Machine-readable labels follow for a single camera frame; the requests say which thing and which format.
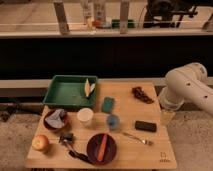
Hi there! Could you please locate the peeled yellow banana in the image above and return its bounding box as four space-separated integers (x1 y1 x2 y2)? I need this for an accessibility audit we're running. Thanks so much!
84 80 95 97

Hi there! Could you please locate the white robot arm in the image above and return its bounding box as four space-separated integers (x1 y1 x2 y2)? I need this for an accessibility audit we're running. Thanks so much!
158 62 213 126

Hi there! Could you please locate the blue plastic cup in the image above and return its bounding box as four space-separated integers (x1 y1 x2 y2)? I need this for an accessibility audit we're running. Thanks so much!
106 114 120 130

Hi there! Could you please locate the white plastic cup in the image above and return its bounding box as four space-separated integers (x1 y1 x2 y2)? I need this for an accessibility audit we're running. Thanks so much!
77 108 94 127

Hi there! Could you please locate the black rectangular box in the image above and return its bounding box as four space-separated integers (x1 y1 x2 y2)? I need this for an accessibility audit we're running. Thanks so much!
135 121 157 132

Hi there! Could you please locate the dark red grapes bunch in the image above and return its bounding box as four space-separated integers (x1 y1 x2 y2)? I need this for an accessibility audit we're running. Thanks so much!
132 87 154 104

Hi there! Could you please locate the teal green sponge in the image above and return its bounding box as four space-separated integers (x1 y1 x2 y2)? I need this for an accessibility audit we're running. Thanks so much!
101 97 115 113

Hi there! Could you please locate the orange carrot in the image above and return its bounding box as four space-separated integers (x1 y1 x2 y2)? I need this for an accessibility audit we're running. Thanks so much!
97 134 108 162

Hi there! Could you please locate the dark purple plate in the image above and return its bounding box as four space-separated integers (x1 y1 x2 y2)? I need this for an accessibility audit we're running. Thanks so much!
86 133 117 165

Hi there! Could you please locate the dark red bowl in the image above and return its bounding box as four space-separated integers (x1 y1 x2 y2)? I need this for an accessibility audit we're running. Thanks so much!
43 109 69 132

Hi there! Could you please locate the small black toy car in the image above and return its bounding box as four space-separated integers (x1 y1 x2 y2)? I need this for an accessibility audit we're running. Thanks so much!
59 133 74 143

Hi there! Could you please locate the green plastic tray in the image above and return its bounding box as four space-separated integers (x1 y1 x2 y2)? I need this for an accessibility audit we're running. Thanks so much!
43 75 98 109

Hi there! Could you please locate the black machine in background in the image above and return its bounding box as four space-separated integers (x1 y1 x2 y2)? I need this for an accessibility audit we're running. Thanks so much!
143 0 198 28

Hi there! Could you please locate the green container on shelf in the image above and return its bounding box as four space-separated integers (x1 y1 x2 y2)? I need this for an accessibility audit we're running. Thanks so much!
110 18 137 29

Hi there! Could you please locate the crumpled grey white cloth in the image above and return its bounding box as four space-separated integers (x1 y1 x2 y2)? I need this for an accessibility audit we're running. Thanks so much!
45 109 66 129

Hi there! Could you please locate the red yellow apple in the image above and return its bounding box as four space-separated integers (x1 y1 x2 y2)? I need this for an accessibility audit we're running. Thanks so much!
32 135 49 151

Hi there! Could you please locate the black handled tool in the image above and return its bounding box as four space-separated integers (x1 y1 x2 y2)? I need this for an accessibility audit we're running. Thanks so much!
67 144 91 163

